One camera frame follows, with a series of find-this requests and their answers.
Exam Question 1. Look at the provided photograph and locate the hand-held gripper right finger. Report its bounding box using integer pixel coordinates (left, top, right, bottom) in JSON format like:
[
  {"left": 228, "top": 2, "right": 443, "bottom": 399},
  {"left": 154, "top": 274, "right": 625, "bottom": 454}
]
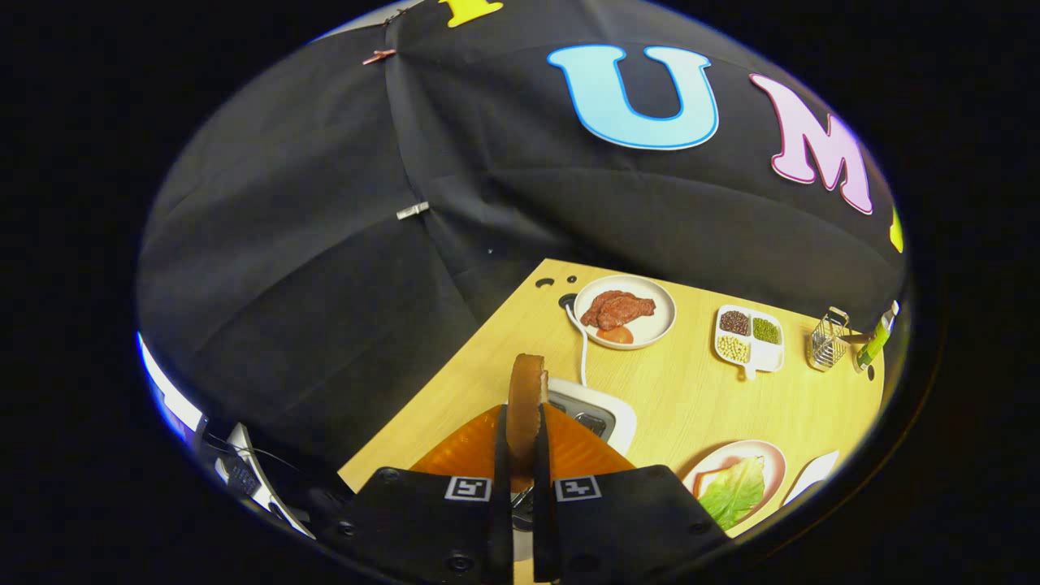
[{"left": 532, "top": 404, "right": 730, "bottom": 584}]

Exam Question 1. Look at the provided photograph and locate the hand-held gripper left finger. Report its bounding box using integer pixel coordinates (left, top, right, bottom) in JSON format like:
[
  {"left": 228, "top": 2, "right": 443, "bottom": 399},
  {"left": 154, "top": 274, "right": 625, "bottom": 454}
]
[{"left": 321, "top": 404, "right": 514, "bottom": 584}]

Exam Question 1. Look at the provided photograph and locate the green lettuce leaf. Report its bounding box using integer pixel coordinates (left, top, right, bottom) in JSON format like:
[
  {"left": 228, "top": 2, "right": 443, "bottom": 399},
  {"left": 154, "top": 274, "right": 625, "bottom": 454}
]
[{"left": 699, "top": 456, "right": 766, "bottom": 531}]

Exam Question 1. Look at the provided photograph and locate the toasted bread slice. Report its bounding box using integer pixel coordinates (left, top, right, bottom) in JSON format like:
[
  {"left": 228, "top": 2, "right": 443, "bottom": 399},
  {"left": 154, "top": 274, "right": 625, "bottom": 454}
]
[{"left": 507, "top": 353, "right": 549, "bottom": 488}]

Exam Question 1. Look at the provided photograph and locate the cream toaster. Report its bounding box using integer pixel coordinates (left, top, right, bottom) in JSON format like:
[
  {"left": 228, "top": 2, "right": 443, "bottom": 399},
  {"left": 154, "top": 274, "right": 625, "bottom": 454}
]
[{"left": 520, "top": 376, "right": 638, "bottom": 456}]

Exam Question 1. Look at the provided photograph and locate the pink plate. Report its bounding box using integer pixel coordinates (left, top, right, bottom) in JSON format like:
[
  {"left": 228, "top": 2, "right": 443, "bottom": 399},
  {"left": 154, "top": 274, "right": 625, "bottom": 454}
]
[{"left": 682, "top": 440, "right": 787, "bottom": 533}]

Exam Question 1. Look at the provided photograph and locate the square white plate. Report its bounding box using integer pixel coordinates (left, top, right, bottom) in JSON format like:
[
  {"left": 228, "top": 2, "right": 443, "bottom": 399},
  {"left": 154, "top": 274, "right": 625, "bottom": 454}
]
[{"left": 782, "top": 450, "right": 840, "bottom": 506}]

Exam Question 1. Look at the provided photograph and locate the round white plate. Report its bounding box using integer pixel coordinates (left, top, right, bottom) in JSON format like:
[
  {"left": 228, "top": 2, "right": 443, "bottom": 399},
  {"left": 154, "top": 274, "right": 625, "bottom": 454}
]
[{"left": 574, "top": 275, "right": 677, "bottom": 351}]

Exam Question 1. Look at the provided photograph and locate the red meat piece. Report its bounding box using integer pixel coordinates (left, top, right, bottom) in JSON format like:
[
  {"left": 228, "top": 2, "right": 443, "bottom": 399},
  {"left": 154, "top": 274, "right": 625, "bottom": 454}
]
[{"left": 580, "top": 290, "right": 657, "bottom": 332}]

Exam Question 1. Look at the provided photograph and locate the divided white bean dish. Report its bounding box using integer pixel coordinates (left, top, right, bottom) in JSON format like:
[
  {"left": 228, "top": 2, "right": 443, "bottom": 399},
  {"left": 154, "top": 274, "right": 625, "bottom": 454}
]
[{"left": 713, "top": 304, "right": 786, "bottom": 381}]

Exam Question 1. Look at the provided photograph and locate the metal utensil holder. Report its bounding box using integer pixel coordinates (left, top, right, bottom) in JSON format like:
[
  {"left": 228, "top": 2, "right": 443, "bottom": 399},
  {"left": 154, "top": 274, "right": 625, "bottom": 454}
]
[{"left": 807, "top": 306, "right": 852, "bottom": 372}]

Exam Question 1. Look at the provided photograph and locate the black backdrop cloth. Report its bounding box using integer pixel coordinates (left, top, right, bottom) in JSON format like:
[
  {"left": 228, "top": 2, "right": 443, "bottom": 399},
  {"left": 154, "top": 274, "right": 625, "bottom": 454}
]
[{"left": 136, "top": 0, "right": 907, "bottom": 488}]

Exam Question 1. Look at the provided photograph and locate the green label bottle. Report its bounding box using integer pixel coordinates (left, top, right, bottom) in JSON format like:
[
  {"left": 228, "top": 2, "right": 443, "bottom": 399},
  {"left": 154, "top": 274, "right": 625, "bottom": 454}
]
[{"left": 853, "top": 301, "right": 900, "bottom": 373}]

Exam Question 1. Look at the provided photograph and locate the white toaster cable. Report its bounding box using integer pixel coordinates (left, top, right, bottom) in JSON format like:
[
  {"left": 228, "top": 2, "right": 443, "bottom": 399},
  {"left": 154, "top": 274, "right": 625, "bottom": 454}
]
[{"left": 563, "top": 299, "right": 590, "bottom": 387}]

